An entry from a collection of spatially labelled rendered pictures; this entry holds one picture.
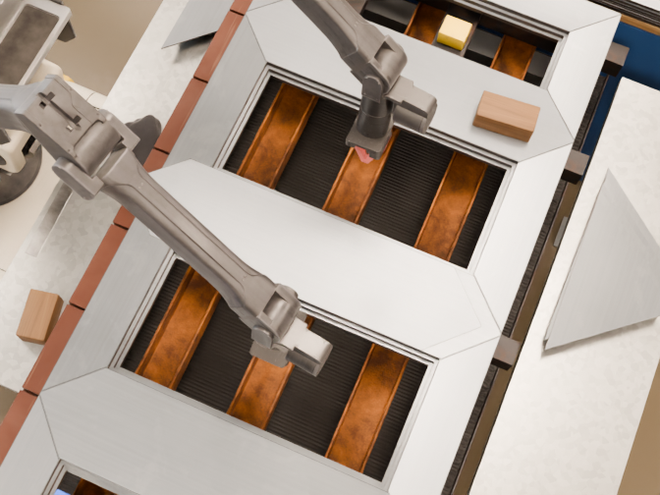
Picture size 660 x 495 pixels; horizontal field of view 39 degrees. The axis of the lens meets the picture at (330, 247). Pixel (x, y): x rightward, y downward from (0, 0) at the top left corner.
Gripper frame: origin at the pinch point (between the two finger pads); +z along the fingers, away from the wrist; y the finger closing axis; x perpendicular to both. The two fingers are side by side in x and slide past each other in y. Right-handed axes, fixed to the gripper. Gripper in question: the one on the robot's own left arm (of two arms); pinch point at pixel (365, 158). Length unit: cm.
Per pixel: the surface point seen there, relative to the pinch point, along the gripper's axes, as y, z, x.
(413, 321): -17.5, 19.1, -19.2
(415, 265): -7.3, 16.3, -15.6
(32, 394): -56, 31, 42
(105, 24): 78, 78, 106
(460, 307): -11.6, 17.8, -26.4
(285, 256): -15.5, 17.7, 8.4
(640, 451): 19, 100, -88
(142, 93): 16, 26, 56
